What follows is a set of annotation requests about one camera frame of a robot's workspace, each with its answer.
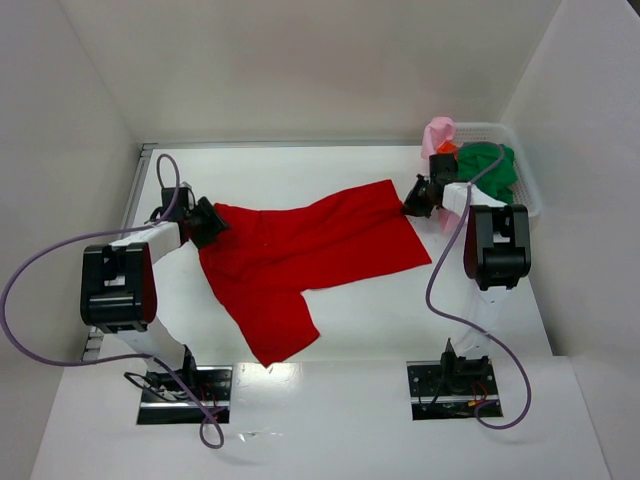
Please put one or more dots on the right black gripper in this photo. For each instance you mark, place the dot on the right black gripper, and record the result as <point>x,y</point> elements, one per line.
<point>416,198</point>

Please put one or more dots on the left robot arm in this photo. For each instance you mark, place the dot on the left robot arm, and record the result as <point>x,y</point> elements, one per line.
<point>118,289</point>

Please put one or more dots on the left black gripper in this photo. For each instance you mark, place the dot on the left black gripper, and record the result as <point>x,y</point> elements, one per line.
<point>208,225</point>

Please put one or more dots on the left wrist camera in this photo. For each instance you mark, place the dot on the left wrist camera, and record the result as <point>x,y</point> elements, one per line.
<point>181,197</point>

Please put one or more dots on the green t-shirt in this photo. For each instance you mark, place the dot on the green t-shirt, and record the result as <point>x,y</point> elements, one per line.
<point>474,158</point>

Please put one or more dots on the pink t-shirt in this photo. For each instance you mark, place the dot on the pink t-shirt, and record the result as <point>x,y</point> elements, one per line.
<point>437,131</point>

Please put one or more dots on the red t-shirt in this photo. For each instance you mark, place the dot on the red t-shirt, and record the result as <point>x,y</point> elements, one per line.
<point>260,267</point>

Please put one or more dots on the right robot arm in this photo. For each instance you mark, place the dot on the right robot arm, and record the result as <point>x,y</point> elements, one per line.
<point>497,250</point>

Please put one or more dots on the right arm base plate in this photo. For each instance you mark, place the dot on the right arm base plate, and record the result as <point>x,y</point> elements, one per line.
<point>435,397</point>

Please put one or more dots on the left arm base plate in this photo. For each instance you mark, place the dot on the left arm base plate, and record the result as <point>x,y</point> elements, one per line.
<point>164,402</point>

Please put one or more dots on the orange t-shirt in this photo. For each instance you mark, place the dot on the orange t-shirt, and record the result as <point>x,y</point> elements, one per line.
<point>447,148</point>

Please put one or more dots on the white plastic basket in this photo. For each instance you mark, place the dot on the white plastic basket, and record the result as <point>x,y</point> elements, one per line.
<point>525,190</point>

